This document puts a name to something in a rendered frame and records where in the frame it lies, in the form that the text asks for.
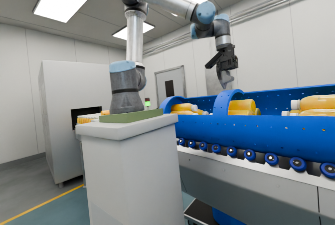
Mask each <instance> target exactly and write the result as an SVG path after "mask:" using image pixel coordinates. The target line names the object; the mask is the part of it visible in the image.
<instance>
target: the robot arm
mask: <svg viewBox="0 0 335 225"><path fill-rule="evenodd" d="M122 2H123V3H124V5H125V18H126V19H127V54H126V60H123V61H116V62H112V63H111V64H110V65H109V72H110V81H111V90H112V100H111V105H110V109H109V112H110V115H113V114H122V113H126V112H129V113H130V112H137V111H144V110H145V109H144V105H143V103H142V101H141V98H140V96H139V91H141V90H143V89H144V88H145V86H146V84H147V79H146V76H145V67H144V66H143V64H142V62H143V23H144V21H145V20H146V16H147V14H148V11H149V6H148V4H151V5H153V6H155V7H158V8H160V9H163V10H165V11H167V12H170V13H172V14H174V15H177V16H179V17H182V18H184V19H186V20H189V21H191V22H193V23H194V24H191V26H190V33H191V38H192V39H201V38H208V37H215V46H216V51H218V53H217V54H216V55H215V56H214V57H213V58H212V59H211V60H210V61H209V62H208V63H207V64H206V65H205V68H206V69H211V68H212V67H213V66H214V65H216V73H217V77H218V80H219V82H220V84H221V86H222V87H223V89H226V86H227V83H229V82H232V81H234V77H233V76H231V75H230V72H229V71H228V70H233V69H236V68H238V58H237V56H236V55H234V48H235V45H233V44H231V34H230V22H229V16H228V15H227V14H225V13H222V14H220V15H217V16H215V6H214V4H213V3H212V2H210V1H204V2H202V3H201V4H199V3H197V2H194V1H192V0H122Z"/></svg>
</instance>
